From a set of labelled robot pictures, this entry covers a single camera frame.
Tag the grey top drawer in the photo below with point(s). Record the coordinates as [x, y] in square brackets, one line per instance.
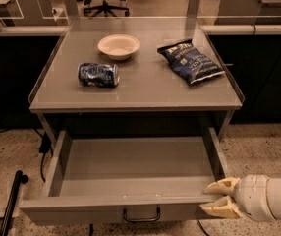
[128, 180]

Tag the blue crushed soda can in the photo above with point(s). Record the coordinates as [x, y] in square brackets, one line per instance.
[100, 75]

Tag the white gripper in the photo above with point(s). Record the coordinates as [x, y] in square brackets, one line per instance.
[253, 197]

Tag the blue chip bag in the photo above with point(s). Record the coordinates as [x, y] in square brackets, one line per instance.
[189, 63]

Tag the clear acrylic barrier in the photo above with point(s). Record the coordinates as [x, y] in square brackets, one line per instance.
[208, 9]

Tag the grey drawer cabinet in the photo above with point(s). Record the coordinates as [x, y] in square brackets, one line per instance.
[146, 81]

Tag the black pole on floor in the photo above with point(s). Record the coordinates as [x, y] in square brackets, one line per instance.
[19, 179]

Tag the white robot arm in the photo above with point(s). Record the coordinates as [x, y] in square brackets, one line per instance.
[273, 195]

